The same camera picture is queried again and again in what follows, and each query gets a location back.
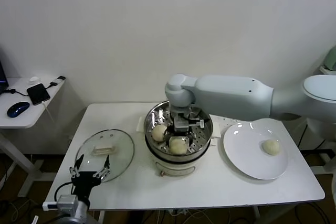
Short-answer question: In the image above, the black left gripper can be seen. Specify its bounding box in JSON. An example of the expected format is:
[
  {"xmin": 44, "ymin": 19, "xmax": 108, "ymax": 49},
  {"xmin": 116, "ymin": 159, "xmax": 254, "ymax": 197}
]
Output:
[{"xmin": 69, "ymin": 154, "xmax": 111, "ymax": 201}]

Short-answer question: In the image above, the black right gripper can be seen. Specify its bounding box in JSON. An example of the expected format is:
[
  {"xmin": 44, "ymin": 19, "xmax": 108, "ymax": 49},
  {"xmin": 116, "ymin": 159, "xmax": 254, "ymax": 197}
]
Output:
[{"xmin": 164, "ymin": 126, "xmax": 196, "ymax": 149}]

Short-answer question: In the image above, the white steamed baozi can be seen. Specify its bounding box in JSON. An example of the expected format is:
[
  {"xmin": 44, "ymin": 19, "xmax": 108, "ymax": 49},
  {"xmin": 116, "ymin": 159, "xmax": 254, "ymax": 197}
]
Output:
[
  {"xmin": 169, "ymin": 137, "xmax": 188, "ymax": 155},
  {"xmin": 151, "ymin": 124, "xmax": 169, "ymax": 142},
  {"xmin": 261, "ymin": 139, "xmax": 281, "ymax": 156}
]

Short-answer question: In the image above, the stainless steel steamer basket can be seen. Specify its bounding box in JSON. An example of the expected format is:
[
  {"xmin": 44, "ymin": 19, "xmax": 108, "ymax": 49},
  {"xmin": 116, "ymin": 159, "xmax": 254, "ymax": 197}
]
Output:
[{"xmin": 135, "ymin": 99, "xmax": 221, "ymax": 156}]

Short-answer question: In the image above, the white electric cooker base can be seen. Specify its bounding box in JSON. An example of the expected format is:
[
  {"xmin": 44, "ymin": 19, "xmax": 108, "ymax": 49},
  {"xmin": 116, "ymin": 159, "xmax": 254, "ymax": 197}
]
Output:
[{"xmin": 144, "ymin": 134, "xmax": 218, "ymax": 177}]

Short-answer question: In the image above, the glass pot lid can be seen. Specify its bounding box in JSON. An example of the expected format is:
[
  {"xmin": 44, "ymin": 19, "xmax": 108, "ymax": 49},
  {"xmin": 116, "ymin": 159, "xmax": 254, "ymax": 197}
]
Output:
[{"xmin": 75, "ymin": 129, "xmax": 135, "ymax": 183}]

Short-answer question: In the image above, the white plate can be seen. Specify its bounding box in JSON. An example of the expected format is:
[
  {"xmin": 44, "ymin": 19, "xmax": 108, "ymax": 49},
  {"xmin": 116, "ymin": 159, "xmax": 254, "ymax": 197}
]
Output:
[{"xmin": 223, "ymin": 119, "xmax": 289, "ymax": 180}]

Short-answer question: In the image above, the white side desk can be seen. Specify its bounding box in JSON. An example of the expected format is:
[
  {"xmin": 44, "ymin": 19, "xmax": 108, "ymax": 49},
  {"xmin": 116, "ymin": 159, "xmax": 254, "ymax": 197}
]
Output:
[{"xmin": 0, "ymin": 77, "xmax": 66, "ymax": 199}]

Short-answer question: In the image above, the black smartphone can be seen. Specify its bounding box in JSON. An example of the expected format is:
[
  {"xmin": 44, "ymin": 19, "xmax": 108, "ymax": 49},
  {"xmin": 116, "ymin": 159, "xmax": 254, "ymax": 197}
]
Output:
[{"xmin": 27, "ymin": 83, "xmax": 51, "ymax": 106}]

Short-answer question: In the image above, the blue computer mouse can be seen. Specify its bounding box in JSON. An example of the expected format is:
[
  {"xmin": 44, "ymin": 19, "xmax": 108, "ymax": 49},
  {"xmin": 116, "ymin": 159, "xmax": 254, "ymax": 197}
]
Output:
[{"xmin": 7, "ymin": 101, "xmax": 30, "ymax": 119}]

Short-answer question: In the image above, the dark laptop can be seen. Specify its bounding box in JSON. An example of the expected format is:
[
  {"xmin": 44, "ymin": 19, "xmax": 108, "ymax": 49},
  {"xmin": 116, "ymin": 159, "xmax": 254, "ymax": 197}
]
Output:
[{"xmin": 0, "ymin": 47, "xmax": 10, "ymax": 96}]

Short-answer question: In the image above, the white desk foot bar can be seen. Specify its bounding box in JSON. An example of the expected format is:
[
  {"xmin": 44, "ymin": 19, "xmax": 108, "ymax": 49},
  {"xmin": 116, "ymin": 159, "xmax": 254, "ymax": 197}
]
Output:
[{"xmin": 299, "ymin": 149, "xmax": 331, "ymax": 175}]

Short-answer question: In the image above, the white shelf desk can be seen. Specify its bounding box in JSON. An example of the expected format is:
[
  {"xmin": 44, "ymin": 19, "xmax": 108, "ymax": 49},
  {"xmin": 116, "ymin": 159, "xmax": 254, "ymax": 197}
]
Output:
[{"xmin": 319, "ymin": 66, "xmax": 336, "ymax": 77}]

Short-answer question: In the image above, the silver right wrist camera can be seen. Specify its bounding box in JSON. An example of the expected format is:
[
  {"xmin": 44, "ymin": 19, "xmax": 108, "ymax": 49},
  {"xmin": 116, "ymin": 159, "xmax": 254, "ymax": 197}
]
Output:
[{"xmin": 173, "ymin": 115, "xmax": 206, "ymax": 132}]

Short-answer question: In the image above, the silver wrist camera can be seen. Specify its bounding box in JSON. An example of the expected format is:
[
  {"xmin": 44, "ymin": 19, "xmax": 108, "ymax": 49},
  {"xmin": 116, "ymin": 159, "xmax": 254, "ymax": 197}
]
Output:
[
  {"xmin": 173, "ymin": 115, "xmax": 206, "ymax": 132},
  {"xmin": 41, "ymin": 195, "xmax": 79, "ymax": 212}
]

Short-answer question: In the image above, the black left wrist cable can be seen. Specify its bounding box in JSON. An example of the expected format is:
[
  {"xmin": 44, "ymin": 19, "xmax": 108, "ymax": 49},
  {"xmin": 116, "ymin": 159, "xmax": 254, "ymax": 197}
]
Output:
[{"xmin": 54, "ymin": 181, "xmax": 75, "ymax": 200}]

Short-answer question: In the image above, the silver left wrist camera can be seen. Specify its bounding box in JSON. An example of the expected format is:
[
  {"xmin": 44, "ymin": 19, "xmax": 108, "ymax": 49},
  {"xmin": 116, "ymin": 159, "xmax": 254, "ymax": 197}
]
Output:
[{"xmin": 41, "ymin": 195, "xmax": 79, "ymax": 212}]

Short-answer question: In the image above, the white phone charging cable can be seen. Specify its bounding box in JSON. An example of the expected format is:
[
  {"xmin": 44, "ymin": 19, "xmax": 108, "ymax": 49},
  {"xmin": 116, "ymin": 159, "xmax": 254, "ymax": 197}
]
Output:
[{"xmin": 41, "ymin": 102, "xmax": 55, "ymax": 124}]

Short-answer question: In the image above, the black laptop cable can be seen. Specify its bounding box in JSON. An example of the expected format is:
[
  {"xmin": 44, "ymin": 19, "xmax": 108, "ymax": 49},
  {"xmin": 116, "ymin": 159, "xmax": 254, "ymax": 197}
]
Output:
[{"xmin": 2, "ymin": 88, "xmax": 29, "ymax": 98}]

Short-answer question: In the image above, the black power adapter cable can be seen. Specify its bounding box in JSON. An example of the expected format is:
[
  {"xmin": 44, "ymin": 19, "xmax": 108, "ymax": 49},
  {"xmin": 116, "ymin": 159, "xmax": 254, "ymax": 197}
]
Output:
[{"xmin": 298, "ymin": 123, "xmax": 309, "ymax": 151}]

